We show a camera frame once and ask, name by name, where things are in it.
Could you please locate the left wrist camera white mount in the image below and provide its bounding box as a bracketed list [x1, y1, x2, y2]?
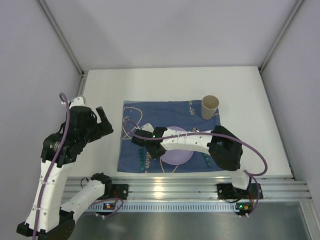
[68, 96, 87, 109]

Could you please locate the perforated cable duct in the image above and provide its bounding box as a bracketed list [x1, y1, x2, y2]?
[49, 202, 253, 213]

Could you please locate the purple plate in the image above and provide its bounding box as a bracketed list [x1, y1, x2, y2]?
[161, 126, 195, 166]

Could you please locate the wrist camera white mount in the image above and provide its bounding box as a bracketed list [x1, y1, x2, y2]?
[68, 96, 87, 109]
[140, 123, 154, 133]

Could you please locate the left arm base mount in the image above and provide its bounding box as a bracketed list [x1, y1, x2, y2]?
[97, 184, 129, 201]

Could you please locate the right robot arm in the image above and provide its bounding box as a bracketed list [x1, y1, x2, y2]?
[131, 125, 250, 190]

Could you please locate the blue cloth placemat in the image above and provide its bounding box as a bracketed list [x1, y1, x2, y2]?
[117, 100, 221, 174]

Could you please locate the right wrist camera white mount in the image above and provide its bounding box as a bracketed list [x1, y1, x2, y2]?
[140, 123, 154, 133]

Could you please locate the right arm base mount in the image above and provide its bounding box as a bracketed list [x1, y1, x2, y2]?
[216, 183, 263, 203]

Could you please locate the aluminium rail frame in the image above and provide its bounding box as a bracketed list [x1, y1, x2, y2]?
[39, 176, 312, 202]

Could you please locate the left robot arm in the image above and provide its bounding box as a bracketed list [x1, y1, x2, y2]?
[16, 106, 114, 240]

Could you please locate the fork with green handle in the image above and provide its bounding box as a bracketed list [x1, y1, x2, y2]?
[139, 147, 146, 173]

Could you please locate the spoon with green handle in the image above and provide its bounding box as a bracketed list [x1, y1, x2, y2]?
[192, 127, 211, 168]

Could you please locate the beige cup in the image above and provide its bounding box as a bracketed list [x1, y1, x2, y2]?
[201, 95, 220, 120]

